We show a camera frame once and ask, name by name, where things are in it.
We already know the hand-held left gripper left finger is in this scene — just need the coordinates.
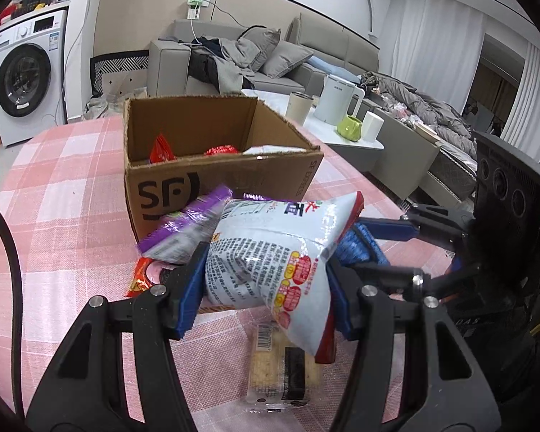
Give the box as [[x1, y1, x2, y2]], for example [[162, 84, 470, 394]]
[[24, 242, 208, 432]]

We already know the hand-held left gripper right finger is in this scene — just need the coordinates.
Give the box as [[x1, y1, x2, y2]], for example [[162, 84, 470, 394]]
[[326, 263, 502, 432]]

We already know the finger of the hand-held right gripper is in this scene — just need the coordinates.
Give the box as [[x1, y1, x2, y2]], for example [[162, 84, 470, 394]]
[[330, 263, 469, 302], [337, 202, 475, 267]]

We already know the red cookie packet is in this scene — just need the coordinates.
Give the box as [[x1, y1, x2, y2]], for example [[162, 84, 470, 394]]
[[125, 256, 174, 298]]

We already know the purple snack packet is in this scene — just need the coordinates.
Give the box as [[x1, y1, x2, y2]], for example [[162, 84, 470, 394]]
[[136, 184, 234, 265]]

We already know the white snack packet red edge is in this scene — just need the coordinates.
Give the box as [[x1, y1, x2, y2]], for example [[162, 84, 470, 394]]
[[204, 191, 365, 365]]

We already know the clear cracker packet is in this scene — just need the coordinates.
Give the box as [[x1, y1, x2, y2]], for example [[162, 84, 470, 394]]
[[244, 319, 325, 412]]

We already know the brown cardboard box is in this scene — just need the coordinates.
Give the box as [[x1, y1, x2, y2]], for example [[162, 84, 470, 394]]
[[123, 95, 325, 244]]

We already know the red cartoon chip packet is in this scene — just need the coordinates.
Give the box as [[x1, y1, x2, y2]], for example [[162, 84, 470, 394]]
[[150, 134, 177, 163]]

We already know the white coffee table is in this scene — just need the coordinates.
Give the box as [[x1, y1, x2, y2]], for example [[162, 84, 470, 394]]
[[240, 89, 442, 199]]

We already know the green cup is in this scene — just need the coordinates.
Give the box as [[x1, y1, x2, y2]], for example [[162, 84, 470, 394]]
[[337, 114, 364, 142]]

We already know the white cup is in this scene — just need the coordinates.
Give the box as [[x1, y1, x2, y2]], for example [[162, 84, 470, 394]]
[[362, 111, 384, 142]]

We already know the pink checked tablecloth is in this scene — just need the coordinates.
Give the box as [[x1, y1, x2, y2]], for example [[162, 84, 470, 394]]
[[0, 114, 455, 432]]

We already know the grey duvet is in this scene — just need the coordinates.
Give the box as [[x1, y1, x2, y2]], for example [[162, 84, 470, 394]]
[[360, 72, 478, 163]]

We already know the white electric kettle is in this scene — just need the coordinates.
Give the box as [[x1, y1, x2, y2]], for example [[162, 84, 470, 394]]
[[314, 74, 365, 124]]

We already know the beige cup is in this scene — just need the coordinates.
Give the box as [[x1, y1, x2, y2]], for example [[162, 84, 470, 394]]
[[284, 91, 313, 124]]

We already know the light blue cloth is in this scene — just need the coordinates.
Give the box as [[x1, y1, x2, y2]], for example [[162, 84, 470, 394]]
[[306, 56, 356, 82]]

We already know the grey cushion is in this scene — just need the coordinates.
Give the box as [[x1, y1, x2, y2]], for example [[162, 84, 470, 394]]
[[236, 27, 282, 73], [256, 41, 315, 79]]

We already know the crumpled grey cloth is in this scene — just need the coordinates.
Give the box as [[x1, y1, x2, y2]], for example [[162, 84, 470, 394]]
[[85, 94, 132, 120]]

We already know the white curtain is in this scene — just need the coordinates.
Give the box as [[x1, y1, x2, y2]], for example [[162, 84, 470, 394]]
[[380, 0, 484, 95]]

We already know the grey garment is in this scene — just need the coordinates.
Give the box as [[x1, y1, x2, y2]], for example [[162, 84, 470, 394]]
[[216, 38, 257, 91]]

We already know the black jacket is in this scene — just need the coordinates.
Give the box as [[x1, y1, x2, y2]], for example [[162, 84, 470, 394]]
[[186, 38, 221, 95]]

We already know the patterned black chair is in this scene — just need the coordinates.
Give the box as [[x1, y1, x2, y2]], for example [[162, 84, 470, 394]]
[[90, 49, 149, 100]]

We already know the white washing machine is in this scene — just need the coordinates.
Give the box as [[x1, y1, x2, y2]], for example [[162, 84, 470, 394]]
[[0, 9, 68, 147]]

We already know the red box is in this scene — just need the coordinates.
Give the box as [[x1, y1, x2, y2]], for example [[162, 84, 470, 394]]
[[0, 2, 19, 28]]

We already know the white charger cable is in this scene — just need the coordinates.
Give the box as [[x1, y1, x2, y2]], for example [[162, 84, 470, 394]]
[[189, 15, 204, 49]]

